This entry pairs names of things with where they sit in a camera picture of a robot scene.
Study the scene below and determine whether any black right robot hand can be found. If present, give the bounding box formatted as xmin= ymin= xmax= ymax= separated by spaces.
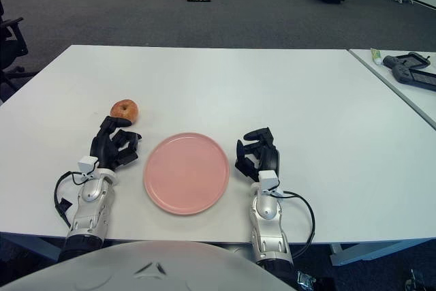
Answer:
xmin=234 ymin=127 xmax=282 ymax=183

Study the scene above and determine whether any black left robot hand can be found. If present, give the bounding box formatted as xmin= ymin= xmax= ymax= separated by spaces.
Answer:
xmin=89 ymin=116 xmax=143 ymax=172

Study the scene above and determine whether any red apple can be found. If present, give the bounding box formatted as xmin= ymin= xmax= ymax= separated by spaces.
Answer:
xmin=110 ymin=99 xmax=140 ymax=124

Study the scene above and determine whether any pink round plate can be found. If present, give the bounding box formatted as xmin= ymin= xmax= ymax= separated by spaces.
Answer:
xmin=143 ymin=132 xmax=231 ymax=216

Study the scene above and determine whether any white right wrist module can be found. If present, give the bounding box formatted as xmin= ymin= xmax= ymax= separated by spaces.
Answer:
xmin=258 ymin=170 xmax=283 ymax=196

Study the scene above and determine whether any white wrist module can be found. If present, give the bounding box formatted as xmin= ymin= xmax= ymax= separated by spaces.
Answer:
xmin=258 ymin=170 xmax=283 ymax=196
xmin=78 ymin=155 xmax=99 ymax=175

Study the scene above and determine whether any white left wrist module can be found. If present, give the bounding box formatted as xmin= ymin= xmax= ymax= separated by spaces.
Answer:
xmin=78 ymin=155 xmax=99 ymax=175

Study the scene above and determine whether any crumpled foil wrapper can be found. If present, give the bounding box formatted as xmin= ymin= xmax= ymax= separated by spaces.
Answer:
xmin=295 ymin=270 xmax=317 ymax=288

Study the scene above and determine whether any grey robot torso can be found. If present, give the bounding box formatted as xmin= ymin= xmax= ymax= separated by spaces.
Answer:
xmin=0 ymin=240 xmax=300 ymax=291

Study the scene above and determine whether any black office chair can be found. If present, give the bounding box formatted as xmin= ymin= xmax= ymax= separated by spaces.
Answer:
xmin=0 ymin=0 xmax=40 ymax=91

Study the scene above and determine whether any black handheld controller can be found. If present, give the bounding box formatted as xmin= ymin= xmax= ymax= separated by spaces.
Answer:
xmin=391 ymin=65 xmax=436 ymax=93
xmin=382 ymin=51 xmax=432 ymax=71

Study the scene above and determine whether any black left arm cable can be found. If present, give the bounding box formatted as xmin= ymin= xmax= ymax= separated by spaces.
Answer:
xmin=54 ymin=170 xmax=86 ymax=227

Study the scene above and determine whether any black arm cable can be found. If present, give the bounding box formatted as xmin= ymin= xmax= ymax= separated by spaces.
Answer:
xmin=272 ymin=190 xmax=316 ymax=260
xmin=54 ymin=170 xmax=86 ymax=227

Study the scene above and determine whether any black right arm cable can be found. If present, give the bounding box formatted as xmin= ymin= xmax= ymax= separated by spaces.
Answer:
xmin=272 ymin=190 xmax=316 ymax=260

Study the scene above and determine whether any white table leg frame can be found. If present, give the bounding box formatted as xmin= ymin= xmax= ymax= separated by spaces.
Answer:
xmin=328 ymin=238 xmax=426 ymax=266

